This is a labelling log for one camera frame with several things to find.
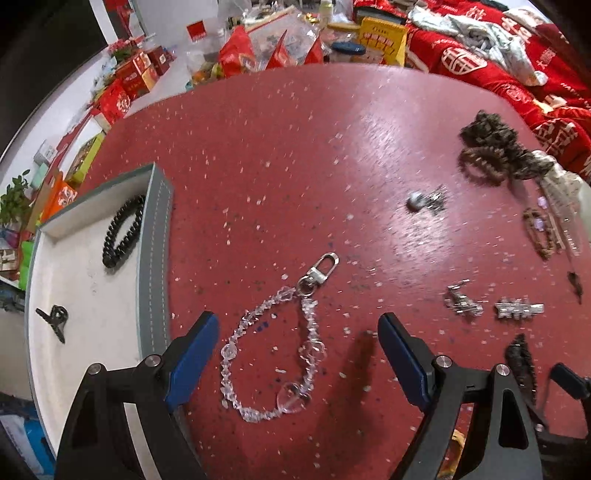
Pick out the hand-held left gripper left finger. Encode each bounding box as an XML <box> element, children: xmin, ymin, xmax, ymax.
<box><xmin>54</xmin><ymin>311</ymin><xmax>221</xmax><ymax>480</ymax></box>

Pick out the jar with blue lid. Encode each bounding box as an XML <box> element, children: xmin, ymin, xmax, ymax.
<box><xmin>330</xmin><ymin>41</ymin><xmax>368</xmax><ymax>65</ymax></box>

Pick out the brown scrunchie pile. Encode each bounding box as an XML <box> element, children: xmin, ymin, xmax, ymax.
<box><xmin>459</xmin><ymin>110</ymin><xmax>557</xmax><ymax>183</ymax></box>

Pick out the brown and purple beaded bracelet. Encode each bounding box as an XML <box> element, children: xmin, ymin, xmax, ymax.
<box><xmin>522</xmin><ymin>208</ymin><xmax>560</xmax><ymax>260</ymax></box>

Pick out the silver rhinestone hair clip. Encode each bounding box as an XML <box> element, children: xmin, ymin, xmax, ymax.
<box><xmin>443</xmin><ymin>279</ymin><xmax>484</xmax><ymax>318</ymax></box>
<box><xmin>494</xmin><ymin>298</ymin><xmax>546</xmax><ymax>321</ymax></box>

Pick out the white grey cloth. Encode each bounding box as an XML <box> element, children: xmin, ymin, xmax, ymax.
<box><xmin>409</xmin><ymin>4</ymin><xmax>550</xmax><ymax>86</ymax></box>

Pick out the clear plastic bag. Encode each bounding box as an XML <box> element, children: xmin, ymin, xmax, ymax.
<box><xmin>245</xmin><ymin>9</ymin><xmax>324</xmax><ymax>70</ymax></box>

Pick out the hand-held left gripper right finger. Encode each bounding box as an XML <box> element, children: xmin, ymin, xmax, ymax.
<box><xmin>378</xmin><ymin>312</ymin><xmax>543</xmax><ymax>480</ymax></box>

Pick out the grey tray with white lining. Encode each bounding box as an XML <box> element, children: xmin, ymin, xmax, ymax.
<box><xmin>24</xmin><ymin>162</ymin><xmax>174</xmax><ymax>457</ymax></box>

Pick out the silver pearl brooch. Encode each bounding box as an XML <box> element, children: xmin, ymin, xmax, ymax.
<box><xmin>406</xmin><ymin>185</ymin><xmax>448</xmax><ymax>215</ymax></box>

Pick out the black spiral hair tie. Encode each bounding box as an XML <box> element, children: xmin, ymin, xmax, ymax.
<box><xmin>102</xmin><ymin>194</ymin><xmax>146</xmax><ymax>269</ymax></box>

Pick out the black beaded snap clip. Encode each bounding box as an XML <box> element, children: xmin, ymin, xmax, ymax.
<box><xmin>504</xmin><ymin>333</ymin><xmax>539</xmax><ymax>407</ymax></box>

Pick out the orange box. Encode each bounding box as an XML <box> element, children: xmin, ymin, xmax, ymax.
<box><xmin>41</xmin><ymin>180</ymin><xmax>77</xmax><ymax>222</ymax></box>

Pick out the red snack packet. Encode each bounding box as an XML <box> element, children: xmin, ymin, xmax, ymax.
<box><xmin>265</xmin><ymin>30</ymin><xmax>291</xmax><ymax>70</ymax></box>
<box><xmin>217</xmin><ymin>25</ymin><xmax>257</xmax><ymax>77</ymax></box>
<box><xmin>305</xmin><ymin>34</ymin><xmax>326</xmax><ymax>65</ymax></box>

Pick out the small black claw clip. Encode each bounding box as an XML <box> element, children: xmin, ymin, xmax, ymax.
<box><xmin>35</xmin><ymin>304</ymin><xmax>69</xmax><ymax>344</ymax></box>

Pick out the bowl of candy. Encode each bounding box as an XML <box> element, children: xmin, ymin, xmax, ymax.
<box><xmin>187</xmin><ymin>60</ymin><xmax>222</xmax><ymax>86</ymax></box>

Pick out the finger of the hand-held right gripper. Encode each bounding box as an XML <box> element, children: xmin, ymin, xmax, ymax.
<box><xmin>549</xmin><ymin>363</ymin><xmax>591</xmax><ymax>402</ymax></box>

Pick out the potted green plant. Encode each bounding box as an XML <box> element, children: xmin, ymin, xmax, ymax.
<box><xmin>0</xmin><ymin>171</ymin><xmax>33</xmax><ymax>227</ymax></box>

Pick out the white ribbon hair clip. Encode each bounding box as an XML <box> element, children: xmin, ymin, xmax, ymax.
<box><xmin>536</xmin><ymin>164</ymin><xmax>587</xmax><ymax>254</ymax></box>

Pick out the red printed blanket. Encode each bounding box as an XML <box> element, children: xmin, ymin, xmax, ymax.
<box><xmin>353</xmin><ymin>0</ymin><xmax>591</xmax><ymax>178</ymax></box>

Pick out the brown spiral hair tie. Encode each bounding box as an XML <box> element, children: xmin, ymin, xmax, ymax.
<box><xmin>458</xmin><ymin>145</ymin><xmax>511</xmax><ymax>186</ymax></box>

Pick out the clear crystal bead keychain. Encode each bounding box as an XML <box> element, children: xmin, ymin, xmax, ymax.
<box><xmin>219</xmin><ymin>251</ymin><xmax>340</xmax><ymax>423</ymax></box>

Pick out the yellow box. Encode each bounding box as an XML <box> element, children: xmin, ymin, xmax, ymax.
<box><xmin>358</xmin><ymin>17</ymin><xmax>409</xmax><ymax>68</ymax></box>

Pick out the red floral gift box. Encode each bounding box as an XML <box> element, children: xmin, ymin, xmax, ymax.
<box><xmin>115</xmin><ymin>51</ymin><xmax>158</xmax><ymax>95</ymax></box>

